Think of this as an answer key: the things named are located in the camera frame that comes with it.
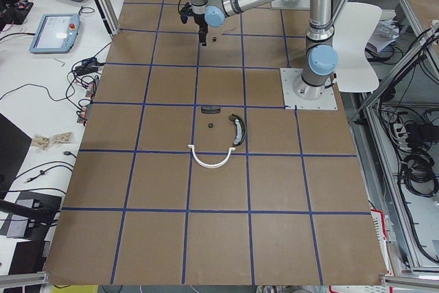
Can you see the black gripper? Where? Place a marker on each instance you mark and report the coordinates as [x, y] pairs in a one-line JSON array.
[[201, 20]]

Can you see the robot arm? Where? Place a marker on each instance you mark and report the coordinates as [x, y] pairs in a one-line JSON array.
[[321, 58]]

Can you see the black brake pad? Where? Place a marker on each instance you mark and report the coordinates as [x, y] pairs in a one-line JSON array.
[[210, 109]]

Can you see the white curved plastic piece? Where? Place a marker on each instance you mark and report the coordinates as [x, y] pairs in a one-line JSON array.
[[209, 163]]

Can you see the white plastic chair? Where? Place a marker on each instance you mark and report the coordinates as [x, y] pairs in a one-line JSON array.
[[353, 29]]

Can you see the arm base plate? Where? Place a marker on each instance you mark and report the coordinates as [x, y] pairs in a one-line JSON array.
[[299, 96]]

